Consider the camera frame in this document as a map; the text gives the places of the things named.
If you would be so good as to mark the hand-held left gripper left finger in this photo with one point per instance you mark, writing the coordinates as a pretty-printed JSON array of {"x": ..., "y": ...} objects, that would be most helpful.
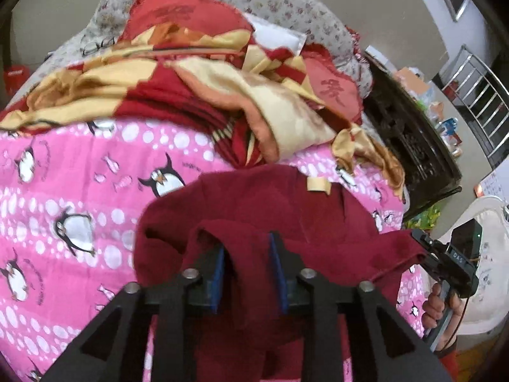
[{"x": 218, "y": 282}]

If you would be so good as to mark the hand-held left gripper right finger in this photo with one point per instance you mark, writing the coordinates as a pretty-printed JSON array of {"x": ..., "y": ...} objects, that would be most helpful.
[{"x": 278, "y": 270}]

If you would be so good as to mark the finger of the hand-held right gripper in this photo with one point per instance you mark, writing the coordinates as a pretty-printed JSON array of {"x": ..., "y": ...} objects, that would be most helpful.
[{"x": 421, "y": 238}]

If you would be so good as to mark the dark red garment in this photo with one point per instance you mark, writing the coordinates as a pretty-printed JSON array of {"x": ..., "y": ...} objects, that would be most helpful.
[{"x": 254, "y": 207}]

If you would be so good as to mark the person's right forearm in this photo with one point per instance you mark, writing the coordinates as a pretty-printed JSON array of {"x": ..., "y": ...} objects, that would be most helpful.
[{"x": 453, "y": 362}]

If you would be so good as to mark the person's right hand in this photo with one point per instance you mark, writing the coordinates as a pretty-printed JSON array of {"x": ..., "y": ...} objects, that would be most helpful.
[{"x": 431, "y": 310}]

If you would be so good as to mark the green yellow packets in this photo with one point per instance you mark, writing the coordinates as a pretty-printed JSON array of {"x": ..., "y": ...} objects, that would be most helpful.
[{"x": 427, "y": 215}]

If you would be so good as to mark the cream upholstered chair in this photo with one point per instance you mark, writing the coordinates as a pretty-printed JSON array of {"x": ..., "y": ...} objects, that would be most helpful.
[{"x": 489, "y": 286}]

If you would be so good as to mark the white paper sheet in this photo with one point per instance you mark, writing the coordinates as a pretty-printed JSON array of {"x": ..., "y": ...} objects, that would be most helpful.
[{"x": 493, "y": 185}]

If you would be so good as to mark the blue bag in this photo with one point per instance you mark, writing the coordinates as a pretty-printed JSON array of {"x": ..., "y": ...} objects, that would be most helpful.
[{"x": 449, "y": 125}]

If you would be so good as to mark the red embroidered cushion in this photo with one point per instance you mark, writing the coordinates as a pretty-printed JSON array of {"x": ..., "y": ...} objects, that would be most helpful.
[
  {"x": 334, "y": 87},
  {"x": 179, "y": 12}
]

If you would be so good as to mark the pink penguin print blanket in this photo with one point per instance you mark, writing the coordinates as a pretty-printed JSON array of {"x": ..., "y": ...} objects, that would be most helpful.
[{"x": 79, "y": 167}]

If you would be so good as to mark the white flat box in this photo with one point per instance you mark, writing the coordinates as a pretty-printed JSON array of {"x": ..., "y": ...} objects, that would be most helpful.
[{"x": 377, "y": 53}]

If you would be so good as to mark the metal stair railing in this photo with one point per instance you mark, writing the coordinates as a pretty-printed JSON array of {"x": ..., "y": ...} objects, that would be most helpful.
[{"x": 463, "y": 49}]

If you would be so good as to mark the red and yellow floral blanket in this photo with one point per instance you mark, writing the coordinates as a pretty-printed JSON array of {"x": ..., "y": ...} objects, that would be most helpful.
[{"x": 159, "y": 83}]

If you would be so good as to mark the white pillow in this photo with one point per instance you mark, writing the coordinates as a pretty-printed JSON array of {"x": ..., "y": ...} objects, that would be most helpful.
[{"x": 278, "y": 36}]

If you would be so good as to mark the eyeglasses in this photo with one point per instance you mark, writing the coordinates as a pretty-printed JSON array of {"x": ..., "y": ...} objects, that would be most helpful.
[{"x": 90, "y": 47}]

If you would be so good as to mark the red box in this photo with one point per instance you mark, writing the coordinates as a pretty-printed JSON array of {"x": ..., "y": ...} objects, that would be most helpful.
[{"x": 16, "y": 79}]

